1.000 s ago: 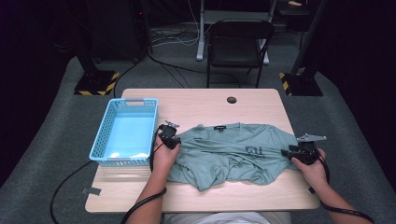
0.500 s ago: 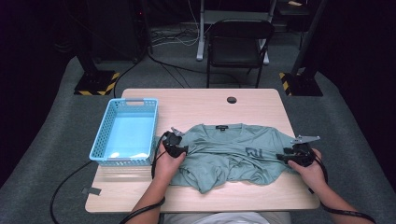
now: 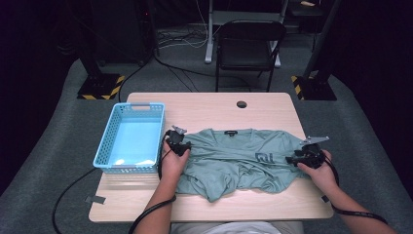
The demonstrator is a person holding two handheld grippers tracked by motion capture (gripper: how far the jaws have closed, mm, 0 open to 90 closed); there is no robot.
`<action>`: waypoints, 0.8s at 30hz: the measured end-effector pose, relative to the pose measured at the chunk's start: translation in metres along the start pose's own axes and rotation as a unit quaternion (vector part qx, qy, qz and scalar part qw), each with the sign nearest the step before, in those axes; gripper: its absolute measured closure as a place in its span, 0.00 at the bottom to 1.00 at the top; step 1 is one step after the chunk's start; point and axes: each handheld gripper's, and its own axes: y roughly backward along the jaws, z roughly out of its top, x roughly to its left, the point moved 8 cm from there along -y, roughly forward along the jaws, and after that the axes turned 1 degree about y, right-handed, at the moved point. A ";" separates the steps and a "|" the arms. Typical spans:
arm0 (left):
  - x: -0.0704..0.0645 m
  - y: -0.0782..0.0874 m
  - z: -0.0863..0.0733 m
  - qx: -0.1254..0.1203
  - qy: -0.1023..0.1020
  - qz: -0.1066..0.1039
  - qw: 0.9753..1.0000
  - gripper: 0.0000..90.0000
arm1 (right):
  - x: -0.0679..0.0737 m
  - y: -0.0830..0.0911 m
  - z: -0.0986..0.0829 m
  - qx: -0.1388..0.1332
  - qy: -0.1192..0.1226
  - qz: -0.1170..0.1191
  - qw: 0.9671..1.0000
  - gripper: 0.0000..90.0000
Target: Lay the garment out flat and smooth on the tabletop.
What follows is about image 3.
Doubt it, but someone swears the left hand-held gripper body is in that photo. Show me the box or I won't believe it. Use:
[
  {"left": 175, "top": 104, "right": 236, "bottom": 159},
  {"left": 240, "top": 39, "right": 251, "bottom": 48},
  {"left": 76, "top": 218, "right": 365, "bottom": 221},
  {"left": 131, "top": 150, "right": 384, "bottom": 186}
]
[{"left": 165, "top": 125, "right": 189, "bottom": 154}]

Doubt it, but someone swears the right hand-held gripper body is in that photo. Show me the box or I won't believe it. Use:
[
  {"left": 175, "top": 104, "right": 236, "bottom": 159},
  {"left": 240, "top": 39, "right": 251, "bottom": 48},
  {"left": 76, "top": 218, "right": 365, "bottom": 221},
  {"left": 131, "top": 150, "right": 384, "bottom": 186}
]
[{"left": 293, "top": 136, "right": 331, "bottom": 170}]

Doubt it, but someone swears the grey-green T-shirt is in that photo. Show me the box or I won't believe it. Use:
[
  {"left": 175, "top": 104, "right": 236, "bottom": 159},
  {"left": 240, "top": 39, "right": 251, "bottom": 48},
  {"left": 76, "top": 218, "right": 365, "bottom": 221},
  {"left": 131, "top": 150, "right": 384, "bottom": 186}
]
[{"left": 174, "top": 128, "right": 314, "bottom": 203}]

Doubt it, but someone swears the person's left hand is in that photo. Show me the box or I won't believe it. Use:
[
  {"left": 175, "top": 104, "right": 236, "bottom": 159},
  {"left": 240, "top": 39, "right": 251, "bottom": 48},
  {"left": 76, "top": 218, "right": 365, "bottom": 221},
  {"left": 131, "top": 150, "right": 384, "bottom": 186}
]
[{"left": 161, "top": 140, "right": 191, "bottom": 183}]

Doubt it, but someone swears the person's right hand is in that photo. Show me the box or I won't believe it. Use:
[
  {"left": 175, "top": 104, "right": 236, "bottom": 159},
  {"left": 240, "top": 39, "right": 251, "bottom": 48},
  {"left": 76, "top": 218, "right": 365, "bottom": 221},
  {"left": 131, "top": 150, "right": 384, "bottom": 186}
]
[{"left": 296, "top": 149, "right": 341, "bottom": 197}]

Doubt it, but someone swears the light blue plastic basket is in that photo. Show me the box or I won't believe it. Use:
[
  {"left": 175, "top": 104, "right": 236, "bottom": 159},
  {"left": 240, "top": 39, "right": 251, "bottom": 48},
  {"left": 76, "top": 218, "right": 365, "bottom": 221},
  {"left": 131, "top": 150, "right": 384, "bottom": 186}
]
[{"left": 93, "top": 101, "right": 167, "bottom": 175}]

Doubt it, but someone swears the hazard-striped stand base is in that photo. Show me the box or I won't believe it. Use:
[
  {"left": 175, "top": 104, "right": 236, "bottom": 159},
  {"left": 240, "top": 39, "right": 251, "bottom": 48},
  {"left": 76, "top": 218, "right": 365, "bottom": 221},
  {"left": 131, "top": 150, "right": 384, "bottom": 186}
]
[
  {"left": 76, "top": 73, "right": 127, "bottom": 101},
  {"left": 290, "top": 74, "right": 338, "bottom": 101}
]

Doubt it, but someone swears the person's light clothing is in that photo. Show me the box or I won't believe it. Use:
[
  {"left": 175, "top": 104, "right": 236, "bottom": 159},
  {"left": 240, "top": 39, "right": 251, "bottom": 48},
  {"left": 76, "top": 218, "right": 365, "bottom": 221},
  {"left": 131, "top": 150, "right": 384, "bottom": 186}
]
[{"left": 169, "top": 220, "right": 305, "bottom": 234}]

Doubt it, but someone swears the grey tape piece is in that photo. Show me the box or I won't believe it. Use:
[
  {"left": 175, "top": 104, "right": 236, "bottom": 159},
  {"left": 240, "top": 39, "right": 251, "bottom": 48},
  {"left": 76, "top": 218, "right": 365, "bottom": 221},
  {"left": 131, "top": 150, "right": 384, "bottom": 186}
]
[{"left": 85, "top": 195, "right": 107, "bottom": 206}]

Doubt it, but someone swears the black folding chair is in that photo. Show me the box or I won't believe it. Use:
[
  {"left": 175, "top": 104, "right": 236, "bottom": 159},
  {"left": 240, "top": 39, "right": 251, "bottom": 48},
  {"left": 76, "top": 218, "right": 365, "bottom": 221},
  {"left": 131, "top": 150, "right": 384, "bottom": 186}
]
[{"left": 214, "top": 19, "right": 287, "bottom": 94}]

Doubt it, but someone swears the black cabinet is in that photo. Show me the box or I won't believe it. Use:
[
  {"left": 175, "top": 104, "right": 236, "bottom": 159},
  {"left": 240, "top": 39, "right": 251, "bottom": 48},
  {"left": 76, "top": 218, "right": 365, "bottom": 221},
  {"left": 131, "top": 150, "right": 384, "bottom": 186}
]
[{"left": 90, "top": 0, "right": 158, "bottom": 66}]

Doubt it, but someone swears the long black floor cable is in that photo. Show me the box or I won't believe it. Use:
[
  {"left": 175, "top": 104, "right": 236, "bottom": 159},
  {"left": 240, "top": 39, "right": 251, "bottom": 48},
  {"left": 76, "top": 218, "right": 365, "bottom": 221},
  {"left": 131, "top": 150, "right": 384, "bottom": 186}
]
[{"left": 118, "top": 52, "right": 253, "bottom": 103}]

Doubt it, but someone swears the bundle of floor cables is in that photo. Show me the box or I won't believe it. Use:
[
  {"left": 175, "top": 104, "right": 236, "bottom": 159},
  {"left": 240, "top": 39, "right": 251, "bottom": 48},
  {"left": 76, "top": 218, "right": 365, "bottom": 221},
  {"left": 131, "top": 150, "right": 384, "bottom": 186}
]
[{"left": 156, "top": 0, "right": 209, "bottom": 51}]

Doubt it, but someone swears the white metal desk frame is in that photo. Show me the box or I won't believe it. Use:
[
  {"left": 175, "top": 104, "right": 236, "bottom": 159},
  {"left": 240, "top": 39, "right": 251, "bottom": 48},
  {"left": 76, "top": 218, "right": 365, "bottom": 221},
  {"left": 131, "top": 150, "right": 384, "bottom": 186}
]
[{"left": 204, "top": 0, "right": 290, "bottom": 68}]

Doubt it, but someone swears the black stand post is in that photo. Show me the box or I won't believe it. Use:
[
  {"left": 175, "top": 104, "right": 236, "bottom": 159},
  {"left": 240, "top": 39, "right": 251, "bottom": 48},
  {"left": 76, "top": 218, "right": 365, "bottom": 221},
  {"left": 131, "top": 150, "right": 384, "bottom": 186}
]
[
  {"left": 303, "top": 0, "right": 343, "bottom": 81},
  {"left": 76, "top": 0, "right": 105, "bottom": 79}
]

